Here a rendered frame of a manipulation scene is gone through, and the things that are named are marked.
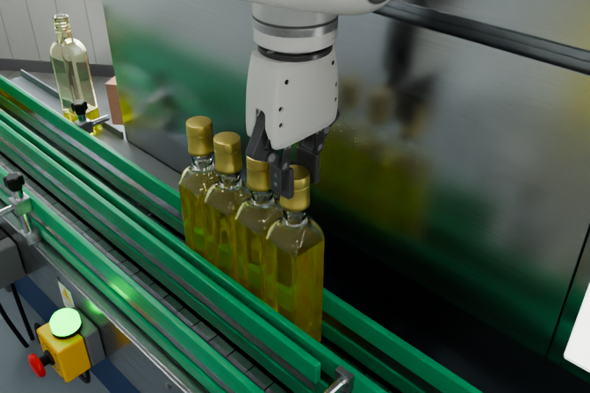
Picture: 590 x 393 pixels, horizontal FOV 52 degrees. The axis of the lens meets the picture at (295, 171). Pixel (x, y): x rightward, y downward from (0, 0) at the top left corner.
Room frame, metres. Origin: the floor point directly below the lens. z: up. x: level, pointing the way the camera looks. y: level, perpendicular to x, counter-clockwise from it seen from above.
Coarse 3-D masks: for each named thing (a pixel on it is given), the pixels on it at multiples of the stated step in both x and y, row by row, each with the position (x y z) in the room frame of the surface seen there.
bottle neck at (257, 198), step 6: (252, 192) 0.61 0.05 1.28; (258, 192) 0.61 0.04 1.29; (264, 192) 0.61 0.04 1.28; (270, 192) 0.61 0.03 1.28; (252, 198) 0.61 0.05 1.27; (258, 198) 0.61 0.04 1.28; (264, 198) 0.61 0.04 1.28; (270, 198) 0.61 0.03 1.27; (258, 204) 0.61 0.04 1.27; (264, 204) 0.61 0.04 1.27
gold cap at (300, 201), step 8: (296, 168) 0.59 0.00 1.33; (304, 168) 0.59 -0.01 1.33; (296, 176) 0.57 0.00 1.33; (304, 176) 0.57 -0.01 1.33; (296, 184) 0.56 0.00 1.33; (304, 184) 0.57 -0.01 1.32; (296, 192) 0.56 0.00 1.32; (304, 192) 0.57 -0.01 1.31; (280, 200) 0.58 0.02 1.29; (288, 200) 0.57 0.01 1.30; (296, 200) 0.56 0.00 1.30; (304, 200) 0.57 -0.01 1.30; (288, 208) 0.57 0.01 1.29; (296, 208) 0.56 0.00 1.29; (304, 208) 0.57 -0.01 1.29
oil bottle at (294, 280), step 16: (272, 224) 0.58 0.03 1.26; (272, 240) 0.57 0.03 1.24; (288, 240) 0.55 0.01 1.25; (304, 240) 0.56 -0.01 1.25; (320, 240) 0.57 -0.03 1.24; (272, 256) 0.57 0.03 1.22; (288, 256) 0.55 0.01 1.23; (304, 256) 0.55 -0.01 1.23; (320, 256) 0.57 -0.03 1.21; (272, 272) 0.57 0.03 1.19; (288, 272) 0.55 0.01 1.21; (304, 272) 0.55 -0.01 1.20; (320, 272) 0.57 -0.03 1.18; (272, 288) 0.57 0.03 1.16; (288, 288) 0.55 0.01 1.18; (304, 288) 0.55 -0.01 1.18; (320, 288) 0.58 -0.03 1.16; (272, 304) 0.57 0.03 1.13; (288, 304) 0.55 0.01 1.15; (304, 304) 0.55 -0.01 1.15; (320, 304) 0.58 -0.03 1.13; (304, 320) 0.55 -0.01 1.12; (320, 320) 0.58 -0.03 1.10; (320, 336) 0.58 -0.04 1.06
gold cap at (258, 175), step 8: (248, 160) 0.61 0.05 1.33; (248, 168) 0.61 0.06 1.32; (256, 168) 0.61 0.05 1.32; (264, 168) 0.61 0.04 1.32; (248, 176) 0.61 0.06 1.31; (256, 176) 0.61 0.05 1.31; (264, 176) 0.61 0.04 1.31; (248, 184) 0.61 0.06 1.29; (256, 184) 0.61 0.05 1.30; (264, 184) 0.61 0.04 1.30
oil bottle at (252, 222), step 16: (240, 208) 0.62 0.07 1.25; (256, 208) 0.61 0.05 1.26; (272, 208) 0.61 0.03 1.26; (240, 224) 0.61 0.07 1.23; (256, 224) 0.59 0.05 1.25; (240, 240) 0.61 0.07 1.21; (256, 240) 0.59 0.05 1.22; (240, 256) 0.61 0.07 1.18; (256, 256) 0.59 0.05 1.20; (240, 272) 0.62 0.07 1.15; (256, 272) 0.59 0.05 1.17; (256, 288) 0.59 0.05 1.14
